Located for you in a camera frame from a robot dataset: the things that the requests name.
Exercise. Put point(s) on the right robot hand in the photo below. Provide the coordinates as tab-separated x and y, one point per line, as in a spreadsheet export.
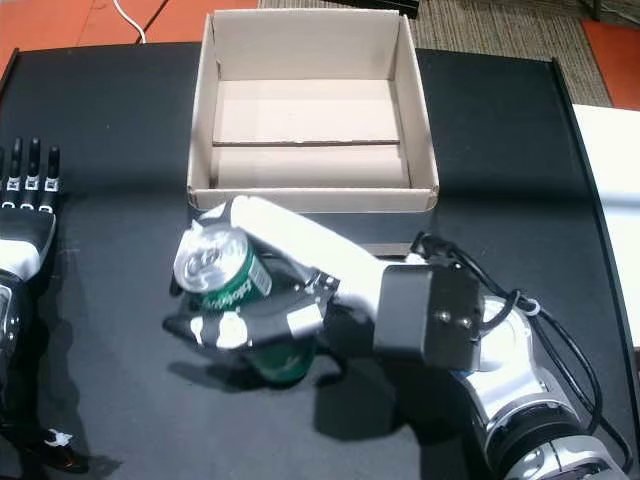
320	250

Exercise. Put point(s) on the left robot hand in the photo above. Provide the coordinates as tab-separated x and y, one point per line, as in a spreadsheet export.
25	235

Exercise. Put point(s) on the green drink can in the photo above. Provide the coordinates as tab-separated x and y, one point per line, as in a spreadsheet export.
240	280

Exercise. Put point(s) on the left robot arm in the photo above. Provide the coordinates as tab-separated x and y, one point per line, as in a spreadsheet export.
10	325

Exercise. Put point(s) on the cardboard box with grey tape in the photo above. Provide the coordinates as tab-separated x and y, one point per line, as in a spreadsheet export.
300	115

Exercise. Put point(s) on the black bar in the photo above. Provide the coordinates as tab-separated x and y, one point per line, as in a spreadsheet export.
350	5

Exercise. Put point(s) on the white panel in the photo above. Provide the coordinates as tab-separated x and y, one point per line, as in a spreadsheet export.
620	200

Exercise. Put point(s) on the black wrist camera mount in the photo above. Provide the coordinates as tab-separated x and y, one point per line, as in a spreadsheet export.
425	310

